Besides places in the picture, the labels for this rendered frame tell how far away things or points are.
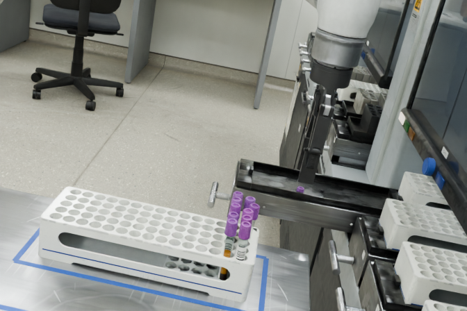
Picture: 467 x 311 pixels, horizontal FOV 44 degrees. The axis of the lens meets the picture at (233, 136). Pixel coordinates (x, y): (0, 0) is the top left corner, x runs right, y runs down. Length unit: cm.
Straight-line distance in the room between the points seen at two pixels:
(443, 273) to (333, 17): 45
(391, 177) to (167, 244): 66
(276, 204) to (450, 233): 33
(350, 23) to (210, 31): 372
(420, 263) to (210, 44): 392
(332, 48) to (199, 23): 370
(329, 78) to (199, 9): 367
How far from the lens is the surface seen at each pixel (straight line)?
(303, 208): 115
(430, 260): 96
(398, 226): 103
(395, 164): 130
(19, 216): 94
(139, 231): 80
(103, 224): 81
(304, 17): 465
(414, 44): 136
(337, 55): 103
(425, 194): 119
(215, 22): 467
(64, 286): 80
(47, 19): 357
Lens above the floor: 131
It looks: 21 degrees down
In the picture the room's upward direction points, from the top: 11 degrees clockwise
